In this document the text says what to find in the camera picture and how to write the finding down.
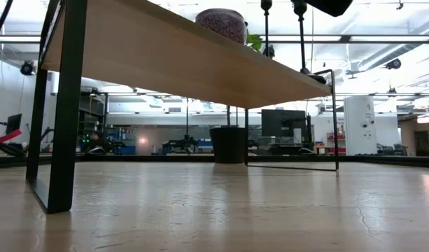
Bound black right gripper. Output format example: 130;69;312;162
304;0;354;18

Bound black candle stick holder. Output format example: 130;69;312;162
260;0;275;59
293;0;328;85

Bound tealight candle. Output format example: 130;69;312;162
195;8;249;46

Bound white pillar cabinet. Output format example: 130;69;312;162
343;96;378;156

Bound wooden shelf with black legs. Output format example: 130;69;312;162
26;0;340;215

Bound blue storage bins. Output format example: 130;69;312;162
107;131;137;155

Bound black diagonal strut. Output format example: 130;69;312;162
0;0;14;53

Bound small black monitor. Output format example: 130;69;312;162
6;113;22;136

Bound red bar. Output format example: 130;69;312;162
0;128;23;144

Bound black metal table frame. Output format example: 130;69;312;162
0;153;429;169

